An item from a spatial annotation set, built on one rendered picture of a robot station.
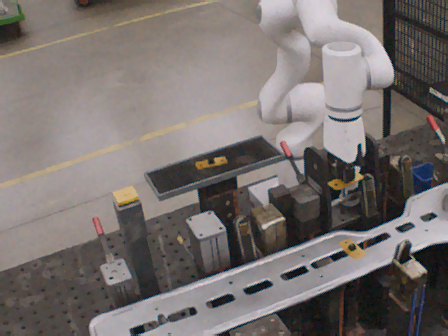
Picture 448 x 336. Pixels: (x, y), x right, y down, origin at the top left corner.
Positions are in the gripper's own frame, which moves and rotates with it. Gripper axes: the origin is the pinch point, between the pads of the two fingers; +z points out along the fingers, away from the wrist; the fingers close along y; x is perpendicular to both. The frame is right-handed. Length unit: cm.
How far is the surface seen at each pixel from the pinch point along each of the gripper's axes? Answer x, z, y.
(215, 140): 84, 124, -237
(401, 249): 5.6, 17.3, 14.6
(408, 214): 25.2, 25.8, -2.5
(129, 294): -52, 24, -21
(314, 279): -11.5, 25.8, 1.6
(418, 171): 71, 49, -42
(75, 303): -62, 55, -62
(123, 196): -42, 9, -40
